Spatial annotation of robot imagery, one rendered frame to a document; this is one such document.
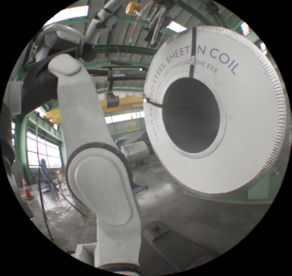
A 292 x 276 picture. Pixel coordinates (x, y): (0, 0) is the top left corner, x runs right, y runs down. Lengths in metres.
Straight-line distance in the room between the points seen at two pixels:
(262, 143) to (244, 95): 0.22
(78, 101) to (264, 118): 0.63
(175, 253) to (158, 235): 0.14
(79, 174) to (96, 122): 0.12
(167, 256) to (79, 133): 0.53
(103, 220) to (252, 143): 0.56
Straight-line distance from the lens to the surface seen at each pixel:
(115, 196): 0.19
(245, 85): 0.51
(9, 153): 0.18
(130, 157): 5.27
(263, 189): 0.88
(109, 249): 0.33
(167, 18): 0.76
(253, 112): 0.51
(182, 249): 0.53
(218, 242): 0.74
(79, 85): 0.28
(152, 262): 0.55
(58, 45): 0.51
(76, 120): 0.25
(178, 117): 0.99
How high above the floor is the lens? 0.64
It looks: 12 degrees up
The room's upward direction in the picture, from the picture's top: 18 degrees counter-clockwise
